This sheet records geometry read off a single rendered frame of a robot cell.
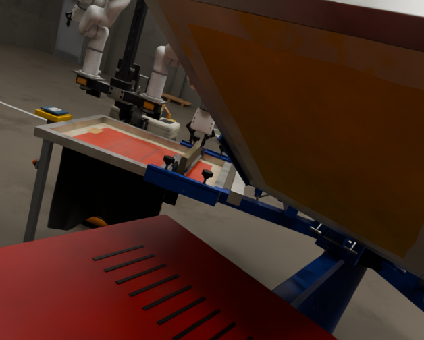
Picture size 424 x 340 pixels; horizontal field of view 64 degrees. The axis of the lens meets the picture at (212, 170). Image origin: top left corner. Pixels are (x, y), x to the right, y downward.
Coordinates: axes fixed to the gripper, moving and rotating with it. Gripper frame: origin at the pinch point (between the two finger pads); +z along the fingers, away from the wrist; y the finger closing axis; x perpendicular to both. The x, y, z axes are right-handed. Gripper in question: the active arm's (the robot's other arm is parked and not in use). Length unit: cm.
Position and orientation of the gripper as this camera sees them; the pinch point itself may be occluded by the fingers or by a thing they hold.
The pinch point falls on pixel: (196, 141)
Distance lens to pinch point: 158.2
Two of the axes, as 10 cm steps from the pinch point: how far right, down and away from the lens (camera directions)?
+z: -3.2, 9.1, 2.7
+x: -1.4, 2.4, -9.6
